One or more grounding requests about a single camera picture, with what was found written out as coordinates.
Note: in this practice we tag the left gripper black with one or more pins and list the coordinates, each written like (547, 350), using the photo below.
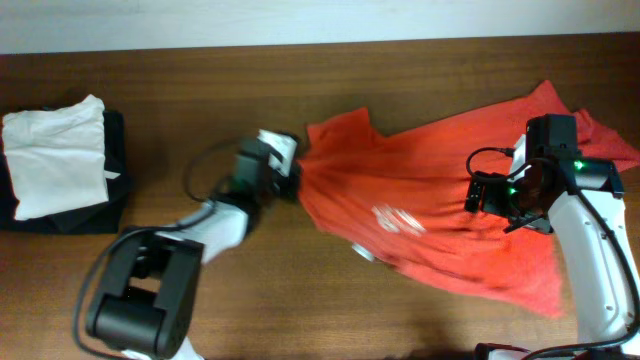
(295, 183)

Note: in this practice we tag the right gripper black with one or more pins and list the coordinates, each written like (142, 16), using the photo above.
(491, 203)

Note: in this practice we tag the red orange t-shirt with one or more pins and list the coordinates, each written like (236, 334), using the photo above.
(401, 197)

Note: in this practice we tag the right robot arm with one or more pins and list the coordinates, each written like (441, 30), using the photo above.
(552, 188)

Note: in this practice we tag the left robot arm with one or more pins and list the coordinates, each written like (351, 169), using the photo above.
(137, 299)

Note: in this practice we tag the folded black garment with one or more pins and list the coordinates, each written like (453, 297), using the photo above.
(102, 218)

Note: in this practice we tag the folded white t-shirt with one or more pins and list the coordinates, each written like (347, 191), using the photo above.
(56, 159)

